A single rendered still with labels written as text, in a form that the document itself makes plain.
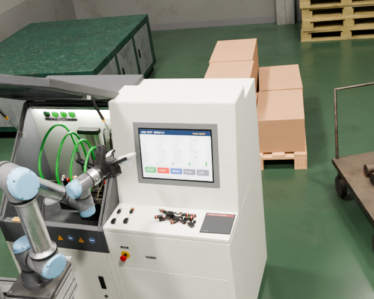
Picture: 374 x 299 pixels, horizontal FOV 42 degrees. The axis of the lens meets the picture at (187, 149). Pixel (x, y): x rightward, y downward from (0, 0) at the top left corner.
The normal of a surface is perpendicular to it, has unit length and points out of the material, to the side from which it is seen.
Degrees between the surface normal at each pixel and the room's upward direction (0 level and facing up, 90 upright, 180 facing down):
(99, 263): 90
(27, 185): 82
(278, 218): 0
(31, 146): 90
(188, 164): 76
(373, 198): 0
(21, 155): 90
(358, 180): 0
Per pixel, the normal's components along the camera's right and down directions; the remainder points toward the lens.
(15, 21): 0.97, 0.00
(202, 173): -0.32, 0.30
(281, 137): -0.17, 0.51
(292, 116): -0.14, -0.86
